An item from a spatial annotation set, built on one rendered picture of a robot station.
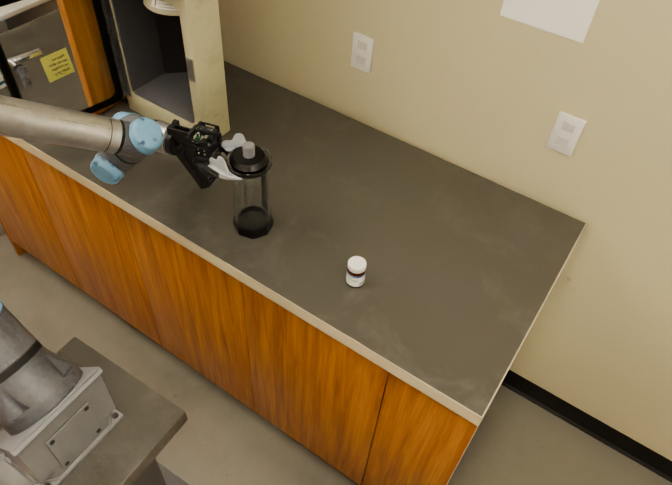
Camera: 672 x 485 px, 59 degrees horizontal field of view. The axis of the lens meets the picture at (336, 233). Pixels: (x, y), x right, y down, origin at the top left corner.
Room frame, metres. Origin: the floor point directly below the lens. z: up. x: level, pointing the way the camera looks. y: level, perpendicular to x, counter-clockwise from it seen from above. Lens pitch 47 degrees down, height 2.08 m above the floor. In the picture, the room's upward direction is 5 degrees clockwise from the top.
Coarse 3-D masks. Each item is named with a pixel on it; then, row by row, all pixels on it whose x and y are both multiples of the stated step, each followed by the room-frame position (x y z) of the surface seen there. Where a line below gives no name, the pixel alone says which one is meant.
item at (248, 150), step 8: (248, 144) 1.06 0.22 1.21; (240, 152) 1.07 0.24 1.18; (248, 152) 1.05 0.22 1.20; (256, 152) 1.07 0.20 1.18; (264, 152) 1.07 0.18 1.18; (232, 160) 1.04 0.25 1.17; (240, 160) 1.04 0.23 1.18; (248, 160) 1.04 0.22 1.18; (256, 160) 1.04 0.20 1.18; (264, 160) 1.05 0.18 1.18; (240, 168) 1.02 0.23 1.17; (248, 168) 1.02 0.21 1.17; (256, 168) 1.02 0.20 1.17
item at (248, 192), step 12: (228, 156) 1.06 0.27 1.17; (264, 168) 1.03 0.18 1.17; (252, 180) 1.02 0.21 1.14; (264, 180) 1.03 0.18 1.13; (240, 192) 1.02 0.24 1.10; (252, 192) 1.02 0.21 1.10; (264, 192) 1.03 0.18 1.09; (240, 204) 1.02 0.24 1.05; (252, 204) 1.01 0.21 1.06; (264, 204) 1.03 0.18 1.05; (240, 216) 1.02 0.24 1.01; (252, 216) 1.01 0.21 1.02; (264, 216) 1.03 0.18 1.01; (252, 228) 1.01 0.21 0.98
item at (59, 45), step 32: (32, 0) 1.36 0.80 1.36; (64, 0) 1.42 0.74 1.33; (0, 32) 1.29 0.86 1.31; (32, 32) 1.34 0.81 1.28; (64, 32) 1.40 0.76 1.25; (96, 32) 1.47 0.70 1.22; (32, 64) 1.32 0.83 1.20; (64, 64) 1.38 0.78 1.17; (96, 64) 1.45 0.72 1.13; (32, 96) 1.30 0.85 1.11; (64, 96) 1.36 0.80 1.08; (96, 96) 1.43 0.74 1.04
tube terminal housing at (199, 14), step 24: (168, 0) 1.38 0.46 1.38; (192, 0) 1.37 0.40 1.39; (216, 0) 1.44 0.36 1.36; (192, 24) 1.36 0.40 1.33; (216, 24) 1.44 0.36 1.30; (192, 48) 1.36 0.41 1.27; (216, 48) 1.43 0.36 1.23; (216, 72) 1.42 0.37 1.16; (192, 96) 1.37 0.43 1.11; (216, 96) 1.41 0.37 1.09; (168, 120) 1.43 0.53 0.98; (216, 120) 1.40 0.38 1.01
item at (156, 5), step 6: (144, 0) 1.47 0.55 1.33; (150, 0) 1.45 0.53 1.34; (156, 0) 1.44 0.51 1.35; (162, 0) 1.44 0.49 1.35; (150, 6) 1.44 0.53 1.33; (156, 6) 1.44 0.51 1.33; (162, 6) 1.43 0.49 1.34; (168, 6) 1.43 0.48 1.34; (174, 6) 1.43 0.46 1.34; (156, 12) 1.43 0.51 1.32; (162, 12) 1.43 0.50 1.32; (168, 12) 1.43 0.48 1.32; (174, 12) 1.43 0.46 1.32
